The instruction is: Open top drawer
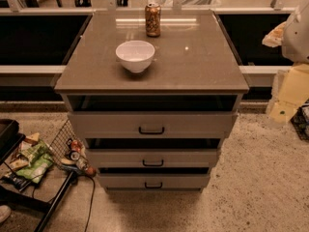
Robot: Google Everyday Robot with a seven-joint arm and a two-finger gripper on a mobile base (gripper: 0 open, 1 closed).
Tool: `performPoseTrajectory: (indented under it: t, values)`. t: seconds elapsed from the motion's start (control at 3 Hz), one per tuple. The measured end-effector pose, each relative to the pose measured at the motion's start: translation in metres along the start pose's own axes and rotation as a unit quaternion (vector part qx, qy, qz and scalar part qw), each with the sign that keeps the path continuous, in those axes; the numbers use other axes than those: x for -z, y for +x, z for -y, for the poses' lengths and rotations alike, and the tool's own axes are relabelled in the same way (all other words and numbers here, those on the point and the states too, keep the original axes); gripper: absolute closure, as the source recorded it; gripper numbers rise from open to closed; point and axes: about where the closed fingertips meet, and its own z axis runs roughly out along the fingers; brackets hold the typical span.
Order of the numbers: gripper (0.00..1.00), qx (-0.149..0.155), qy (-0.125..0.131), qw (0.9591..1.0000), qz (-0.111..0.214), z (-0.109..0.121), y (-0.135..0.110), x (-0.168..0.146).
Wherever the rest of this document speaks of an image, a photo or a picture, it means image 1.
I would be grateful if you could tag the grey top drawer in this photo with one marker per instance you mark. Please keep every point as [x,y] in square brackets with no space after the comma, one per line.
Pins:
[152,124]

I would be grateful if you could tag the grey drawer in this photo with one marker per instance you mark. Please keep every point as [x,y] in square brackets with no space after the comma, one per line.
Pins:
[139,181]
[152,124]
[143,158]

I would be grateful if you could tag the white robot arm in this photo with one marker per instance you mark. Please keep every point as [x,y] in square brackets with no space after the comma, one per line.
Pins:
[295,43]

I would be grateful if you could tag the grey drawer cabinet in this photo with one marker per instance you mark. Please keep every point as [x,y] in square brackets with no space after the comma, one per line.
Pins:
[193,70]

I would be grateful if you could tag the grey middle drawer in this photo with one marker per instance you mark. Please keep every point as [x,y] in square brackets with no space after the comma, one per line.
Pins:
[143,158]

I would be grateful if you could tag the grey bottom drawer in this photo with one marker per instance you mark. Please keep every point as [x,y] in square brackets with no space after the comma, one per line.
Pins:
[139,181]

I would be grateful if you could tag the white ceramic bowl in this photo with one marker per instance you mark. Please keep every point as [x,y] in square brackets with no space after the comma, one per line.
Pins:
[135,56]

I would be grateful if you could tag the orange soda can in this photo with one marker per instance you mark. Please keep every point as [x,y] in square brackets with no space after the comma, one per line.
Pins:
[152,19]

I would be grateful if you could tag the green chip bag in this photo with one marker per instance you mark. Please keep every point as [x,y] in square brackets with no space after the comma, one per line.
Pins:
[39,160]

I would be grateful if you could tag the white shoe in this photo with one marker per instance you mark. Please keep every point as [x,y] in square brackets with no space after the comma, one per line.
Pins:
[5,212]

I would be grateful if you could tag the black wire basket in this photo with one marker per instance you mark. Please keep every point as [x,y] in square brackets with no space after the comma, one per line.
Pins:
[59,148]

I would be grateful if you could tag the black wire rack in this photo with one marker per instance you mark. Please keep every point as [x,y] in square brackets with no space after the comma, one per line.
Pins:
[301,123]

